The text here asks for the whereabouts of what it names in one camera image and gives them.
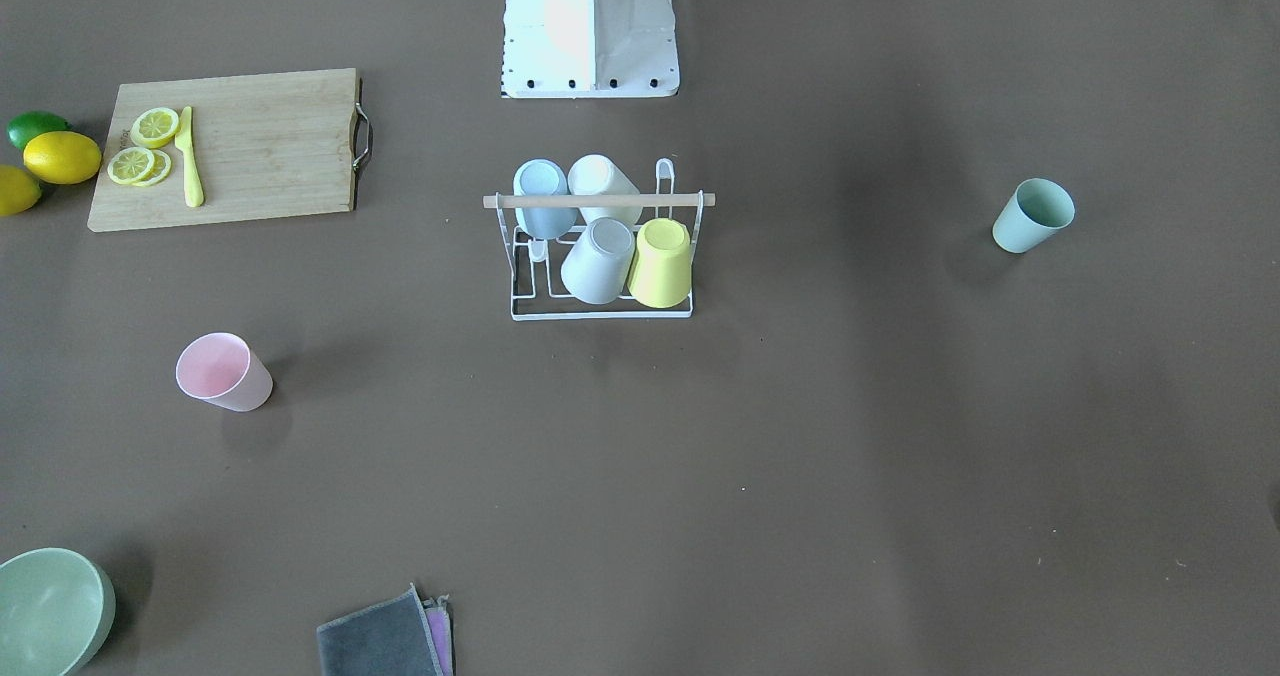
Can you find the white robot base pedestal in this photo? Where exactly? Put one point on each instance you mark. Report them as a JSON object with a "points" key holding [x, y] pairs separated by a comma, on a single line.
{"points": [[578, 49]]}

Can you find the white wire cup rack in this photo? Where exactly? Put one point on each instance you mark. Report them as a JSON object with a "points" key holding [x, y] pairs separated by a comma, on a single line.
{"points": [[539, 221]]}

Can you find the grey cloth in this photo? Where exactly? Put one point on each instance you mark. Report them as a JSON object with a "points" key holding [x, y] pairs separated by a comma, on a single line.
{"points": [[390, 638]]}

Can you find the green cup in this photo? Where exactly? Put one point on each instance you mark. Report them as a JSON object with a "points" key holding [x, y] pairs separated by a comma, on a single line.
{"points": [[1036, 210]]}

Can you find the lemon slice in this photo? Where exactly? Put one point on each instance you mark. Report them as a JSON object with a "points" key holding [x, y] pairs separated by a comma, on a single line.
{"points": [[131, 165], [155, 128], [162, 168]]}

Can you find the pink cup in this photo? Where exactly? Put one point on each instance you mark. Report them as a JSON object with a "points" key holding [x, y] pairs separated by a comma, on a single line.
{"points": [[221, 369]]}

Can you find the yellow plastic knife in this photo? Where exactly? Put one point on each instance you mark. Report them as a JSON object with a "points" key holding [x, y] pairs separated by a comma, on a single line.
{"points": [[192, 182]]}

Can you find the green bowl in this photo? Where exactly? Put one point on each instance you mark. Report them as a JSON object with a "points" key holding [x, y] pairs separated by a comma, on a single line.
{"points": [[57, 608]]}

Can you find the bamboo cutting board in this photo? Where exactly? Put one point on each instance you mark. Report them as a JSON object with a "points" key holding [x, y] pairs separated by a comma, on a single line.
{"points": [[266, 146]]}

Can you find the yellow cup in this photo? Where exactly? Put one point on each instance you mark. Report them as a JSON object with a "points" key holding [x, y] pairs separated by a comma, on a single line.
{"points": [[661, 275]]}

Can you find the yellow lemon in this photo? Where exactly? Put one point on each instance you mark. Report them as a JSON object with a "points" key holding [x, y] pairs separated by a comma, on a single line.
{"points": [[19, 190], [62, 158]]}

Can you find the grey cup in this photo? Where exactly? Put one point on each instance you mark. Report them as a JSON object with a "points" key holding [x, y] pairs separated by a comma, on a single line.
{"points": [[596, 269]]}

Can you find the purple cloth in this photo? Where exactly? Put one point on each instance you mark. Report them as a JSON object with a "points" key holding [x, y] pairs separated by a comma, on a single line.
{"points": [[437, 612]]}

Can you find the white cup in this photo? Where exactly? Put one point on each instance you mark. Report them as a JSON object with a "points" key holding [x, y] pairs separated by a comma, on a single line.
{"points": [[596, 175]]}

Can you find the green lime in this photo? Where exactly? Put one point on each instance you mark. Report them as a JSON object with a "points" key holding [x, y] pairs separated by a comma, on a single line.
{"points": [[22, 128]]}

